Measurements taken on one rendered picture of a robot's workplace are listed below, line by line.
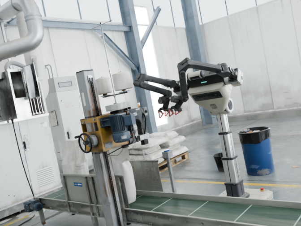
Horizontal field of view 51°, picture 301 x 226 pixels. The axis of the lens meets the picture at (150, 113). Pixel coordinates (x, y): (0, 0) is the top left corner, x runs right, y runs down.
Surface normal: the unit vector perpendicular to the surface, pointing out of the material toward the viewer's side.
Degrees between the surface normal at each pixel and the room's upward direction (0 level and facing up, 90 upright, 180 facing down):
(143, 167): 90
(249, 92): 90
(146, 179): 90
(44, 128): 90
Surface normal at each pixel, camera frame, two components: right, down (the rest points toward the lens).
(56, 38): 0.75, -0.11
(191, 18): -0.64, 0.16
